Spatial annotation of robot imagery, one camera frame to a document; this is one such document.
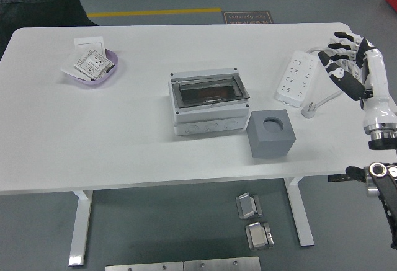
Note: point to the white table leg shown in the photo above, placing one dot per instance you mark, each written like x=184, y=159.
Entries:
x=80, y=227
x=299, y=221

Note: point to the yellow floor tape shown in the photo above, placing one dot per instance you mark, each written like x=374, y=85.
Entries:
x=155, y=12

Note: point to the grey metal plate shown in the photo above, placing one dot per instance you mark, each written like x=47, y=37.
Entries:
x=221, y=264
x=142, y=267

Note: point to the white card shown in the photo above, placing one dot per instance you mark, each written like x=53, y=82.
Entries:
x=68, y=66

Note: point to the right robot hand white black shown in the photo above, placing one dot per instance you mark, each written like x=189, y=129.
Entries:
x=376, y=82

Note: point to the white junction box tinted lid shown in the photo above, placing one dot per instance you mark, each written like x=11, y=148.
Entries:
x=211, y=119

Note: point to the person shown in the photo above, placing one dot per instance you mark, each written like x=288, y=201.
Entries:
x=31, y=4

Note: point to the dark floor sign orange text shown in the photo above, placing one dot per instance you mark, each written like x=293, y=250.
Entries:
x=248, y=17

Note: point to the black bracket under table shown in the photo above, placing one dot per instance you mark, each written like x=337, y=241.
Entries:
x=338, y=178

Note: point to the purple tray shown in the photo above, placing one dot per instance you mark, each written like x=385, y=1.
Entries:
x=113, y=66

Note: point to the white wall switch plate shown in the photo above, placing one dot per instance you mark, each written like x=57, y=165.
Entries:
x=90, y=43

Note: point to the silver metal foot block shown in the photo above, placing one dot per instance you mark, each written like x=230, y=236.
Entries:
x=259, y=237
x=248, y=206

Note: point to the white socket panel with label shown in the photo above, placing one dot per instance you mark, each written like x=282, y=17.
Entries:
x=93, y=63

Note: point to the grey cube with round hole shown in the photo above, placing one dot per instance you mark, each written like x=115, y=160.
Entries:
x=270, y=147

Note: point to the white power strip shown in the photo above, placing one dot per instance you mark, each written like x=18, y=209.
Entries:
x=297, y=75

